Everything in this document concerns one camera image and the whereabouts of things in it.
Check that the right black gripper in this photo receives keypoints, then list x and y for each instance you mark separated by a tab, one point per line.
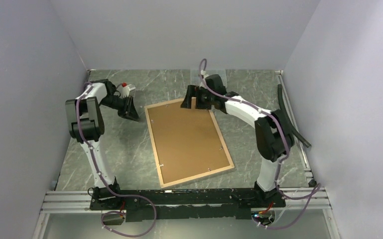
194	91

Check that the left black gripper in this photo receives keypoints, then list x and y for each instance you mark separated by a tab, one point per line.
129	111

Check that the white wooden picture frame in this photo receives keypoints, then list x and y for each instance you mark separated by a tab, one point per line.
155	148

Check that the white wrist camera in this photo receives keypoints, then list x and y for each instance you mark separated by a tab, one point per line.
126	90
203	74

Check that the black foam tube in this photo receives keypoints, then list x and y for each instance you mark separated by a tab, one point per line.
282	106

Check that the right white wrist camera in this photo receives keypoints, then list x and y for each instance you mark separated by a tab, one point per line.
203	74

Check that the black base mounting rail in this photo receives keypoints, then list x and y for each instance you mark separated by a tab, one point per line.
139	205

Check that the aluminium extrusion rail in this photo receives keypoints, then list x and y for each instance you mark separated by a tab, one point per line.
66	202

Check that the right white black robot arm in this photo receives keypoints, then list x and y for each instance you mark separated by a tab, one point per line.
273	134

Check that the clear plastic organizer box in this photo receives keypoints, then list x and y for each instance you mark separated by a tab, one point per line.
194	76

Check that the brown backing board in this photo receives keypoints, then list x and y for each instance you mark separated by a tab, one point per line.
188	142

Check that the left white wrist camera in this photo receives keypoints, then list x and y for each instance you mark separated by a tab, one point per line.
126	90

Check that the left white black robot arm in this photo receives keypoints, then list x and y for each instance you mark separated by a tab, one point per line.
86	126

